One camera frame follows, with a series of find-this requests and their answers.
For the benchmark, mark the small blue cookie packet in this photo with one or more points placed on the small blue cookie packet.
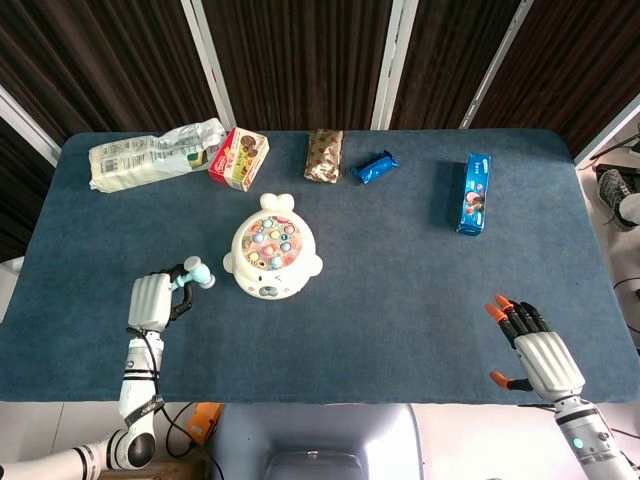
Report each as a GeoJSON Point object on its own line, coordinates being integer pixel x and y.
{"type": "Point", "coordinates": [374, 167]}

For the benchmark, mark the grey sneaker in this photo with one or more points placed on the grey sneaker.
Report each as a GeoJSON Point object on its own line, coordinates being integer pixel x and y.
{"type": "Point", "coordinates": [615, 192]}

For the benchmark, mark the red biscuit box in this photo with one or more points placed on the red biscuit box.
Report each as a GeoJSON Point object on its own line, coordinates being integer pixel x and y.
{"type": "Point", "coordinates": [240, 157]}

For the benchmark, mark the light blue toy hammer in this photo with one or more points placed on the light blue toy hammer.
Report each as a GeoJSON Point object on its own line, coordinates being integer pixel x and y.
{"type": "Point", "coordinates": [199, 272]}

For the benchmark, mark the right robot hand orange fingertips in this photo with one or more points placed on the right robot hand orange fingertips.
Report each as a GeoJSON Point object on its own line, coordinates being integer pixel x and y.
{"type": "Point", "coordinates": [547, 362]}

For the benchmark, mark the pale yellow cracker bag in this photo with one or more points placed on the pale yellow cracker bag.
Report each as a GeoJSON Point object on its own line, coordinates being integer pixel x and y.
{"type": "Point", "coordinates": [135, 165]}

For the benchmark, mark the grey robot torso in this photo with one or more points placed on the grey robot torso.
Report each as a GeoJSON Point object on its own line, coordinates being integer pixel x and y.
{"type": "Point", "coordinates": [315, 435]}

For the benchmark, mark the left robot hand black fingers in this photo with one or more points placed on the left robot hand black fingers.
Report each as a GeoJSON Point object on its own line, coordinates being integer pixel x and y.
{"type": "Point", "coordinates": [150, 300]}

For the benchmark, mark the blue cookie box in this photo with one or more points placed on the blue cookie box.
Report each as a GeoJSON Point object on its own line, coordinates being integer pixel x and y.
{"type": "Point", "coordinates": [474, 195]}

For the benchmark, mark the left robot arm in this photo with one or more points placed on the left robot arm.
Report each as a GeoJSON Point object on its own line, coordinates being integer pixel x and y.
{"type": "Point", "coordinates": [135, 390]}

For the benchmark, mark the orange device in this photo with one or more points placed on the orange device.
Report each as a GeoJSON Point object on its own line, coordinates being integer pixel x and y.
{"type": "Point", "coordinates": [204, 422]}

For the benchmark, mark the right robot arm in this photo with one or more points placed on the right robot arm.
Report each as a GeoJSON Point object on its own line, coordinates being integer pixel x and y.
{"type": "Point", "coordinates": [587, 440]}

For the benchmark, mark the gold brown snack packet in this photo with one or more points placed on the gold brown snack packet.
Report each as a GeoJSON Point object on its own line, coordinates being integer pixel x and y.
{"type": "Point", "coordinates": [324, 155]}

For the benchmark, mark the black floor object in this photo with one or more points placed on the black floor object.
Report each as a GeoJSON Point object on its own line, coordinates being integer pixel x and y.
{"type": "Point", "coordinates": [600, 167]}

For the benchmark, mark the white partition post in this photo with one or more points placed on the white partition post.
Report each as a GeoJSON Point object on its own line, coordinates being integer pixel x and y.
{"type": "Point", "coordinates": [392, 65]}
{"type": "Point", "coordinates": [210, 65]}
{"type": "Point", "coordinates": [25, 125]}
{"type": "Point", "coordinates": [607, 132]}
{"type": "Point", "coordinates": [495, 65]}

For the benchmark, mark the blue table cloth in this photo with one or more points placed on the blue table cloth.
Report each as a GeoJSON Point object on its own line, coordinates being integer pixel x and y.
{"type": "Point", "coordinates": [390, 310]}

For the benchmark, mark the cardboard box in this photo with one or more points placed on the cardboard box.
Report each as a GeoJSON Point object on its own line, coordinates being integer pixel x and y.
{"type": "Point", "coordinates": [155, 471]}

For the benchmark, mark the white seal whack-a-mole toy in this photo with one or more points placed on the white seal whack-a-mole toy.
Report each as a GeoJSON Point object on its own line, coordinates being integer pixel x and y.
{"type": "Point", "coordinates": [272, 270]}

